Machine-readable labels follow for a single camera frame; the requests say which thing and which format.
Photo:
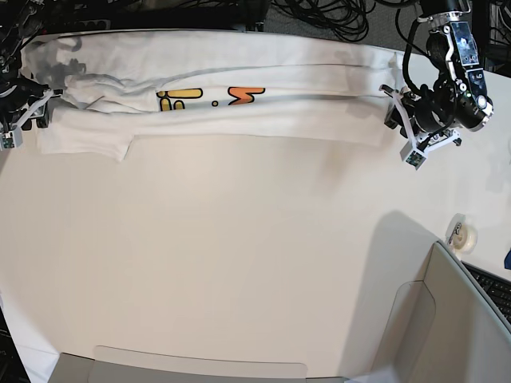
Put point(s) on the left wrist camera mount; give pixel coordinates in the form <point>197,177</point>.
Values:
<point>417,148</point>

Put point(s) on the black keyboard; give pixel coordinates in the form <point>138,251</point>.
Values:
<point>498,289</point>

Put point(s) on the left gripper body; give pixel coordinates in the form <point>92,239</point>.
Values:
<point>430,114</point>

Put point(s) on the clear tape roll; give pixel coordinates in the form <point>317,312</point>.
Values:
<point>461,235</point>

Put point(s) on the white printed t-shirt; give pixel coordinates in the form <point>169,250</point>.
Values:
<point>116,87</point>

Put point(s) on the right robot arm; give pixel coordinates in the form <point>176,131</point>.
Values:
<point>20,23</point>

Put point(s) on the blue cloth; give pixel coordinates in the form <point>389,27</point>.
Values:
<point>507,261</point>

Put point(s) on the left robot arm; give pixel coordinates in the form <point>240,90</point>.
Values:
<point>459,97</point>

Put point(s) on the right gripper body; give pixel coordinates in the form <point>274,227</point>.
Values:
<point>18,101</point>

